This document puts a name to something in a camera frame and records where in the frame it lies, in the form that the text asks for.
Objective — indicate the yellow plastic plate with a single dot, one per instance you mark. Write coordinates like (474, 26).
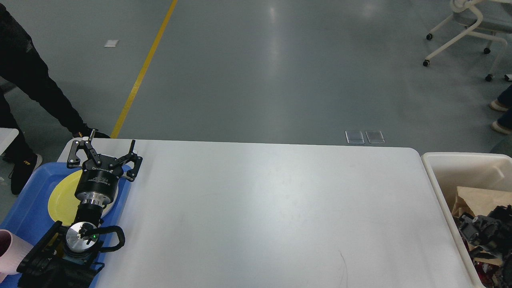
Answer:
(62, 204)

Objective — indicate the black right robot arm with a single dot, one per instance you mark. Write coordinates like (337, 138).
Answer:
(491, 237)

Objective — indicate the pink plate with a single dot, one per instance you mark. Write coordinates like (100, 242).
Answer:
(108, 207)

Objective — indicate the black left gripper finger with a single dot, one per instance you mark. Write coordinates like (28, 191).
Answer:
(93, 159)
(115, 165)

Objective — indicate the person in black clothes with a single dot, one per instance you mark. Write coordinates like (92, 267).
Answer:
(21, 64)

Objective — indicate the white side table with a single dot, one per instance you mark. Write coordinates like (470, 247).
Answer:
(7, 135)

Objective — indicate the clear floor plate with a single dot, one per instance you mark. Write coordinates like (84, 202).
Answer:
(375, 136)
(354, 137)

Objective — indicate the blue plastic tray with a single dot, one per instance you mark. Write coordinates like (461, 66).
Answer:
(29, 218)

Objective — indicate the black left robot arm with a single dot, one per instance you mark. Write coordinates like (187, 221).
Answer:
(44, 266)

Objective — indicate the clear floor plate right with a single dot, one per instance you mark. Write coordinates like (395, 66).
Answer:
(375, 136)

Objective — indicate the clear floor plate left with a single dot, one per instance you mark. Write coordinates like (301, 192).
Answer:
(354, 137)

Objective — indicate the person at right edge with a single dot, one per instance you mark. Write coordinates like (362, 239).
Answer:
(503, 103)

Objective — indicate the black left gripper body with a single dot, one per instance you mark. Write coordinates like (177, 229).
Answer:
(98, 186)

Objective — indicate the beige plastic bin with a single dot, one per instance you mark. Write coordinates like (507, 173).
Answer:
(449, 170)

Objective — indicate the white office chair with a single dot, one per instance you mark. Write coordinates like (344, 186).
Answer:
(483, 19)

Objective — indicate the red foil wrapper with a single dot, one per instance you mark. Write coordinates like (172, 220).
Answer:
(486, 273)

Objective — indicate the white floor tag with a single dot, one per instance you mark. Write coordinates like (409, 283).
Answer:
(111, 43)

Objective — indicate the small brown paper bag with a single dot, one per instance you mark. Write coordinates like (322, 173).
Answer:
(478, 201)

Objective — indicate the pink ribbed cup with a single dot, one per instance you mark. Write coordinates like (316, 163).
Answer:
(13, 250)

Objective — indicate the dark green mug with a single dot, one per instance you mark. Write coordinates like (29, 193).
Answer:
(84, 260)

